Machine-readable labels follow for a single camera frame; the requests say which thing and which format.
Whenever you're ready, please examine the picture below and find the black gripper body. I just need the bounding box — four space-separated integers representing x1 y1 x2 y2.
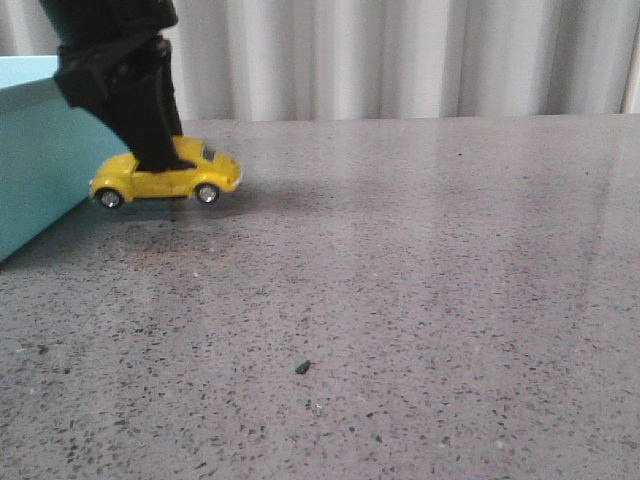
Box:
41 0 178 107

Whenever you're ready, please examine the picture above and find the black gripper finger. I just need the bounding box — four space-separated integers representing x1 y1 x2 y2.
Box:
104 37 183 172

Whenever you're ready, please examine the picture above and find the yellow toy beetle car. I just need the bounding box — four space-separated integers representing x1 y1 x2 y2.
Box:
89 136 243 208

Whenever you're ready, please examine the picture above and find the small black debris piece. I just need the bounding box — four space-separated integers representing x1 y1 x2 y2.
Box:
295 360 311 375

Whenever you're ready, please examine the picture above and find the grey pleated curtain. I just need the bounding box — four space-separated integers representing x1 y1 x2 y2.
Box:
0 0 640 122

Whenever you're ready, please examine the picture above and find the light blue storage box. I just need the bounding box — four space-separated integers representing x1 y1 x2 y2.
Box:
1 56 128 259

